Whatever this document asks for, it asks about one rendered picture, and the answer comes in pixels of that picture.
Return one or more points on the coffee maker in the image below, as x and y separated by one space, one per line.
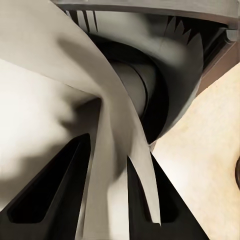
166 52

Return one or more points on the paper coffee filter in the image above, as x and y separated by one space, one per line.
56 85

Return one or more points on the countertop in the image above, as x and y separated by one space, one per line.
199 156

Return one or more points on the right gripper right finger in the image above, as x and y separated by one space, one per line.
177 220

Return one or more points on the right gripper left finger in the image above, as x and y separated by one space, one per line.
48 207

